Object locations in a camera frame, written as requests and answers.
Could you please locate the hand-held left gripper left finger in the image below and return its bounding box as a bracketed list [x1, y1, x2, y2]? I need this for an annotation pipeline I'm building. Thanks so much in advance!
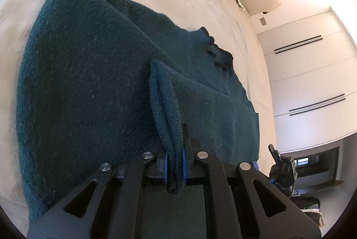
[27, 144, 168, 239]

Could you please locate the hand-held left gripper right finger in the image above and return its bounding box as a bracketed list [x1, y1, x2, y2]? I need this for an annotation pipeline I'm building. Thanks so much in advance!
[181, 124, 321, 239]

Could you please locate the white wardrobe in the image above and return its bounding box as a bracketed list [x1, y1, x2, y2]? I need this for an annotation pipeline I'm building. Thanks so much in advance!
[256, 6, 357, 153]

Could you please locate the dark teal knitted sweater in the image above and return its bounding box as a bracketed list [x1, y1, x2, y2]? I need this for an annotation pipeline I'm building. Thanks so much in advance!
[16, 0, 260, 239]

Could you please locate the black wardrobe handle pair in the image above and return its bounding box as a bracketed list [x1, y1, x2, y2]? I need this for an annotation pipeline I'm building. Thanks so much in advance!
[289, 94, 346, 116]
[274, 36, 323, 54]

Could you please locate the dark bag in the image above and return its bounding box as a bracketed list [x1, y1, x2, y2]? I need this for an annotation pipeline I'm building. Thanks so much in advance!
[292, 196, 322, 226]

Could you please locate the dark recessed shelf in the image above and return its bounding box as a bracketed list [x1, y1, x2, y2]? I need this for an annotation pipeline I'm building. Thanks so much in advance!
[279, 145, 342, 190]

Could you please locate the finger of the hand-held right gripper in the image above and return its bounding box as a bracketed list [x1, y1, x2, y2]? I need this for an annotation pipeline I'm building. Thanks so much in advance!
[268, 144, 281, 166]

